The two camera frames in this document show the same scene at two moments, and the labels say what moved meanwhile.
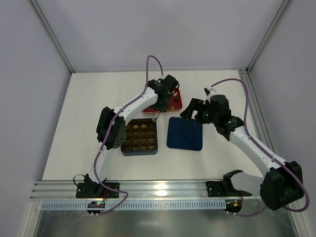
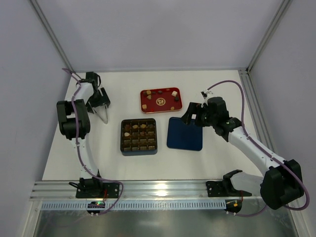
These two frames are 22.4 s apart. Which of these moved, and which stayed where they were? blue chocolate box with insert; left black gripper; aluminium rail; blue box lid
Moved: left black gripper
Stayed: blue chocolate box with insert; aluminium rail; blue box lid
